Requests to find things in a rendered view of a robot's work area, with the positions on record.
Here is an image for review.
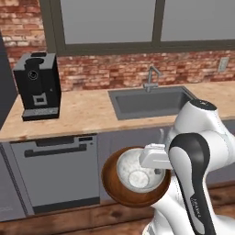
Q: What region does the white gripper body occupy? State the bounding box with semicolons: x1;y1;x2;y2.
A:
139;148;173;171

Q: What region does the white speckled bowl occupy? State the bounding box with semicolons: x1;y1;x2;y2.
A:
116;148;167;194

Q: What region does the brown wooden bowl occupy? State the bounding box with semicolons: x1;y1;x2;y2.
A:
100;146;173;209

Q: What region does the dark grey tall cabinet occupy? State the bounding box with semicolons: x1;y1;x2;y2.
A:
0;30;19;130

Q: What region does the grey sink basin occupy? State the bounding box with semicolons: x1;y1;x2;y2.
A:
107;85;197;121

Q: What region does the silver tap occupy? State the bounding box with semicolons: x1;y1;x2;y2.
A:
142;65;163;93

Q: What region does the grey dishwasher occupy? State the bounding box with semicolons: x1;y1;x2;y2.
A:
9;133;101;216

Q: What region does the grey framed window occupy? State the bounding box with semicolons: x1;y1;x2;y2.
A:
39;0;235;57

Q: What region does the black coffee machine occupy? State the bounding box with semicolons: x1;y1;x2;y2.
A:
12;51;62;122

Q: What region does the silver cupboard handle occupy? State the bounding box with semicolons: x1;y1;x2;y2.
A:
158;128;165;145

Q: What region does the black dishwasher handle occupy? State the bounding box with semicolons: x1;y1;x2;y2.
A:
24;143;88;159

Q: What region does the grey wall socket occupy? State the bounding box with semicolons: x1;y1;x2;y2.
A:
217;56;230;73

